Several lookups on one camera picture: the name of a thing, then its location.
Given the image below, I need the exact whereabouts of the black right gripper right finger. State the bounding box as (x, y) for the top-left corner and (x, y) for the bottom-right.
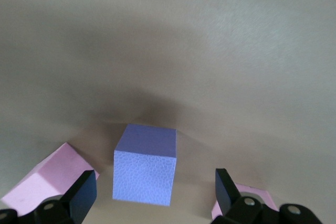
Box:
(212, 168), (266, 224)

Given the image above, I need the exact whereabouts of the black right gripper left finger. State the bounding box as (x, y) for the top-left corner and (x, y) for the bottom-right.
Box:
(34, 169), (98, 224)

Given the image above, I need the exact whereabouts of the purple foam cube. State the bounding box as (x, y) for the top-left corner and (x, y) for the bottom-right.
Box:
(112, 123), (177, 206)

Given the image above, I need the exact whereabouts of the pink foam cube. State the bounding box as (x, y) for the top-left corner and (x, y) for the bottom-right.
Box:
(211, 182), (279, 219)
(0, 142), (100, 217)

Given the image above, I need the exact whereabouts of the brown table mat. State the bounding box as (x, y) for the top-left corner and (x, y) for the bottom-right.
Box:
(0, 0), (336, 224)

